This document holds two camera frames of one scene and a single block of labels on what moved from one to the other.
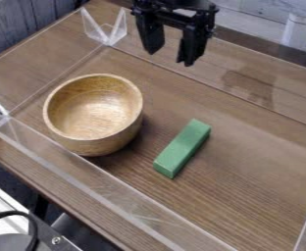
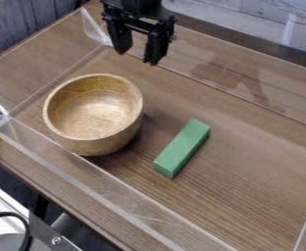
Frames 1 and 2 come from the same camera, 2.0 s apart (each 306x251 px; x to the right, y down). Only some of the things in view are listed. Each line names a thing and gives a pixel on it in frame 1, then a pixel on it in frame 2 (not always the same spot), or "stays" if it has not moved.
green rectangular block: (175, 155) stays
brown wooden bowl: (92, 112) stays
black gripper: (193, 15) to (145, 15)
